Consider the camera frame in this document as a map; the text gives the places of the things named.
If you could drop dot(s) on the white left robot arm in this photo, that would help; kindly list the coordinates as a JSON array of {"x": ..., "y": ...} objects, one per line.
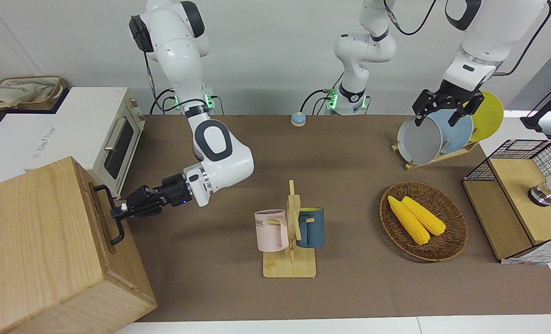
[{"x": 363, "y": 51}]

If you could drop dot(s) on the grey plate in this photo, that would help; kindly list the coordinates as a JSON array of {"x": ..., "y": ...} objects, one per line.
[{"x": 419, "y": 141}]

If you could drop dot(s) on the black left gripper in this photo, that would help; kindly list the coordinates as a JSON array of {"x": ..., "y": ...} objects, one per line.
[{"x": 447, "y": 98}]

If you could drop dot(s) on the pink mug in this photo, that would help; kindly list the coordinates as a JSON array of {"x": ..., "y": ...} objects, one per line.
[{"x": 269, "y": 232}]

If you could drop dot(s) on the yellow corn cob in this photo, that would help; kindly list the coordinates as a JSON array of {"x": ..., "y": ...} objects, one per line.
[
  {"x": 428, "y": 218},
  {"x": 410, "y": 222}
]

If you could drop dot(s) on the wicker tray with cloth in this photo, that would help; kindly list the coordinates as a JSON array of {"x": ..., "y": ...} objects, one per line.
[{"x": 22, "y": 93}]

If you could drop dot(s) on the blue round bell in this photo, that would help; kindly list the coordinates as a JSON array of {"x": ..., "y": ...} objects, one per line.
[{"x": 298, "y": 119}]

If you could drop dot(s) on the light wooden drawer cabinet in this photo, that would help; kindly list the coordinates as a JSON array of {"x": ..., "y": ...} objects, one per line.
[{"x": 34, "y": 241}]

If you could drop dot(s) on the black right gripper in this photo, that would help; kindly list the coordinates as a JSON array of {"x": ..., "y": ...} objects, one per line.
[{"x": 175, "y": 190}]

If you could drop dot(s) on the light blue plate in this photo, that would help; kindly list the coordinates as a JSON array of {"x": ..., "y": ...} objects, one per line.
[{"x": 456, "y": 137}]

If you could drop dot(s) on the black camera stand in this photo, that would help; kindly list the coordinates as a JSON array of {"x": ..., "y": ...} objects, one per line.
[{"x": 547, "y": 106}]

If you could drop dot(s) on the brown wicker basket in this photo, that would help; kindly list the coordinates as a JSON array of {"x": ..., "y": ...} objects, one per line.
[{"x": 447, "y": 243}]

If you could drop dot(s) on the wooden mug rack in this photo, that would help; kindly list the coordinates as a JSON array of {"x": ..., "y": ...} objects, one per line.
[{"x": 290, "y": 266}]

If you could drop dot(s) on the wooden plate rack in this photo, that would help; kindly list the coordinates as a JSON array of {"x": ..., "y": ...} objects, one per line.
[{"x": 442, "y": 159}]

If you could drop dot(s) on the cream toaster oven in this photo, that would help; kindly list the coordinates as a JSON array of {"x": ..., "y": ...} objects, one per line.
[{"x": 85, "y": 125}]

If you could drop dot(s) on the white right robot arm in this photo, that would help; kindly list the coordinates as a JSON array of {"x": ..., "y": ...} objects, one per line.
[{"x": 178, "y": 51}]

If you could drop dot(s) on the dark blue mug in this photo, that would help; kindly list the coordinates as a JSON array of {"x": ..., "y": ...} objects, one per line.
[{"x": 313, "y": 229}]

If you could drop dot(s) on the yellow plate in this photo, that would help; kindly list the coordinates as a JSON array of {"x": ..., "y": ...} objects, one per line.
[{"x": 489, "y": 118}]

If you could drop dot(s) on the brown table mat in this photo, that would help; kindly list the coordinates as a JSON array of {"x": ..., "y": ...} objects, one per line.
[{"x": 349, "y": 162}]

